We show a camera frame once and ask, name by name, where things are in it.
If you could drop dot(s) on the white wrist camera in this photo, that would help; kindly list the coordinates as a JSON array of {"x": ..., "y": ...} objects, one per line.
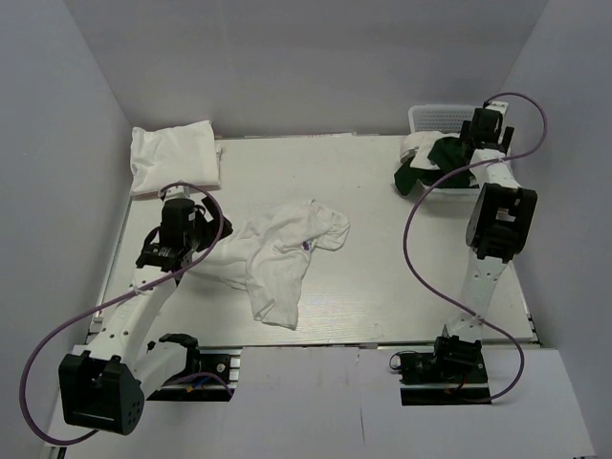
[
  {"x": 497, "y": 105},
  {"x": 172, "y": 192}
]

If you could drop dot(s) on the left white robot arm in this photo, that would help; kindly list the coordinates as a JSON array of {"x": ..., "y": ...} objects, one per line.
[{"x": 104, "y": 387}]

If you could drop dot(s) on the folded white t shirt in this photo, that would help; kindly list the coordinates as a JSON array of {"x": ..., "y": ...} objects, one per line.
[{"x": 185, "y": 153}]

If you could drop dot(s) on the white graphic t shirt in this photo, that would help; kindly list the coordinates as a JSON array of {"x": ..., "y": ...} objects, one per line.
[{"x": 269, "y": 255}]

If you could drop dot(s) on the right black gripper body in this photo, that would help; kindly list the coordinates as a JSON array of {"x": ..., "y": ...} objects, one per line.
[{"x": 507, "y": 132}]

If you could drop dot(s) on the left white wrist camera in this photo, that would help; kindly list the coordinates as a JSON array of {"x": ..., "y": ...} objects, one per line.
[{"x": 172, "y": 192}]

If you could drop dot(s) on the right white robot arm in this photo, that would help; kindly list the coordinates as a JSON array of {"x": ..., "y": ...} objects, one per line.
[{"x": 499, "y": 224}]

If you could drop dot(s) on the white plastic laundry basket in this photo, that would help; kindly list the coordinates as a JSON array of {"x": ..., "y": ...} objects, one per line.
[{"x": 448, "y": 119}]

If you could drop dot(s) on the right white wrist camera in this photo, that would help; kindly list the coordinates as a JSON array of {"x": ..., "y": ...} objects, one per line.
[{"x": 497, "y": 105}]

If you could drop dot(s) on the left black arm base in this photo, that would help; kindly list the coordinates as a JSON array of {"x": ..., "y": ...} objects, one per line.
[{"x": 210, "y": 373}]

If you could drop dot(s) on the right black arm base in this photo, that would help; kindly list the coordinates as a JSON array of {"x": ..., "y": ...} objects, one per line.
[{"x": 453, "y": 373}]

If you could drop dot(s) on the dark green white t shirt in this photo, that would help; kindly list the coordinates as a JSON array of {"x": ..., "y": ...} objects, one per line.
[{"x": 426, "y": 157}]

